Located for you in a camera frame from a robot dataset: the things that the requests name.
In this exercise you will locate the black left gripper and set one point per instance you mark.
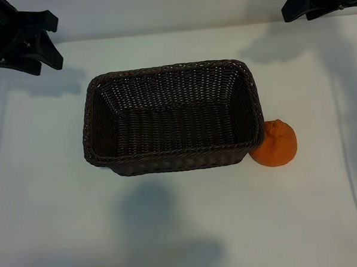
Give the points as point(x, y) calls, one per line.
point(8, 31)

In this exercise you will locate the orange mandarin fruit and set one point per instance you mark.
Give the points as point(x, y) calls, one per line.
point(279, 147)

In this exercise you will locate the dark brown wicker basket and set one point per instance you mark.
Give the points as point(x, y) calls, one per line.
point(172, 130)

